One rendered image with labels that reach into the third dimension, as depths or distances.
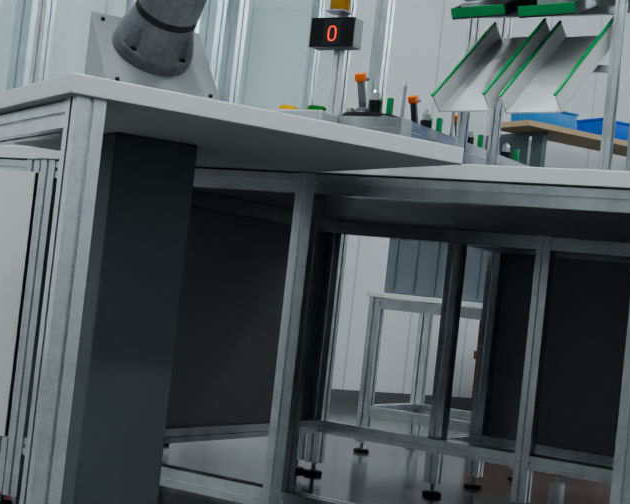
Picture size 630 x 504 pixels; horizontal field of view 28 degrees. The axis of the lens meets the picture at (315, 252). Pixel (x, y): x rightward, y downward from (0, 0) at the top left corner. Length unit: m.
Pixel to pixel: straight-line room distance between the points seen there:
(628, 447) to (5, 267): 1.55
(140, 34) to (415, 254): 2.65
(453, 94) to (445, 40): 4.62
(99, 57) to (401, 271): 2.68
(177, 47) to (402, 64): 4.85
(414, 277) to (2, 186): 2.08
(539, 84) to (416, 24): 4.58
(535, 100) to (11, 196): 1.28
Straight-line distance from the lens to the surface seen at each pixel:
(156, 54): 2.29
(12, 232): 3.09
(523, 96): 2.60
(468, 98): 2.63
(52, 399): 1.84
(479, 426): 4.22
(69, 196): 1.83
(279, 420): 2.58
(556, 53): 2.72
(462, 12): 2.67
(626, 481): 2.28
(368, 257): 6.92
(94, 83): 1.83
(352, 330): 6.89
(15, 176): 3.10
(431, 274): 4.75
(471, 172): 2.39
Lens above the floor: 0.59
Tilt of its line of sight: 2 degrees up
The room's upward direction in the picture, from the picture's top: 6 degrees clockwise
